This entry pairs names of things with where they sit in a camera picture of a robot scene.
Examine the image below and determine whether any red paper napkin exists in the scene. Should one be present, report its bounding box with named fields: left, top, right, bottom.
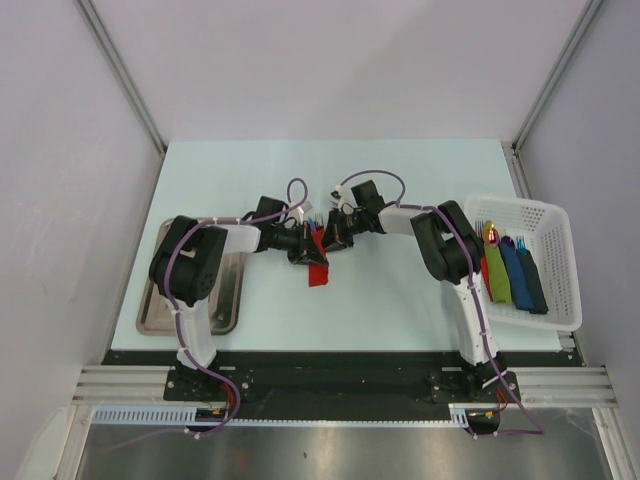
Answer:
left=308, top=227, right=329, bottom=288

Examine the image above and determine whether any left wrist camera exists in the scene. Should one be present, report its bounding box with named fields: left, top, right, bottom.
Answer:
left=293, top=200, right=313, bottom=223

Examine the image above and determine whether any blue rolled napkin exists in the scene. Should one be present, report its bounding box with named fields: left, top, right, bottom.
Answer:
left=499, top=241, right=534, bottom=312

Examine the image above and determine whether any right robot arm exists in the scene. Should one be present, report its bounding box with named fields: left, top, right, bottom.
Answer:
left=322, top=180, right=506, bottom=401

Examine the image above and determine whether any white plastic basket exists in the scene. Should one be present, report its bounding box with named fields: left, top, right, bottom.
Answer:
left=464, top=195, right=583, bottom=332

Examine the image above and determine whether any white cable duct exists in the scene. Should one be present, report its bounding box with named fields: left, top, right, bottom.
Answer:
left=92, top=403, right=501, bottom=427

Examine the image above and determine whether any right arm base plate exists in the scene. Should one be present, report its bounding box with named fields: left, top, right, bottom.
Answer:
left=425, top=370, right=521, bottom=404

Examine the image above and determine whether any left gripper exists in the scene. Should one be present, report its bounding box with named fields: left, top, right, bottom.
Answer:
left=270, top=221, right=329, bottom=268

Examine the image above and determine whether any green rolled napkin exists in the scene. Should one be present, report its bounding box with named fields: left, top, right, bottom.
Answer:
left=482, top=221, right=513, bottom=305

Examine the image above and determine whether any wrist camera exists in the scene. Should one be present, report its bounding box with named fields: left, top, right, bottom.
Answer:
left=330, top=185, right=354, bottom=214
left=293, top=200, right=313, bottom=223

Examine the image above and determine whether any dark navy rolled napkin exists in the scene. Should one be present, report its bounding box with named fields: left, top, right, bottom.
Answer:
left=516, top=236, right=549, bottom=315

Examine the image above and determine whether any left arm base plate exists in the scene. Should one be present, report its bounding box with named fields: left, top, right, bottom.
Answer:
left=163, top=366, right=259, bottom=402

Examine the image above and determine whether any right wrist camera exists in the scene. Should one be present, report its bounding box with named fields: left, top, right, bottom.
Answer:
left=330, top=185, right=354, bottom=214

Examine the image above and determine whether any red napkin in basket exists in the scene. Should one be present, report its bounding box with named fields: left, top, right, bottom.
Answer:
left=481, top=255, right=493, bottom=302

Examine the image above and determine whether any aluminium frame rail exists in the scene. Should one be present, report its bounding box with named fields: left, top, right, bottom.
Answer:
left=72, top=366, right=618, bottom=408

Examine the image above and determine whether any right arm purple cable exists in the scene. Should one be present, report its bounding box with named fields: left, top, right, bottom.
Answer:
left=335, top=169, right=546, bottom=436

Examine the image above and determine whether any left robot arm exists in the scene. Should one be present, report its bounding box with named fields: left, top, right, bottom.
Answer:
left=149, top=196, right=328, bottom=400

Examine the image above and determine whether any metal tray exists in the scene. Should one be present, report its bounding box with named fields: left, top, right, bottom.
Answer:
left=135, top=217, right=250, bottom=337

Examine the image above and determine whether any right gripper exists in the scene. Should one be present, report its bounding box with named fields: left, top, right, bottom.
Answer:
left=319, top=209, right=367, bottom=255

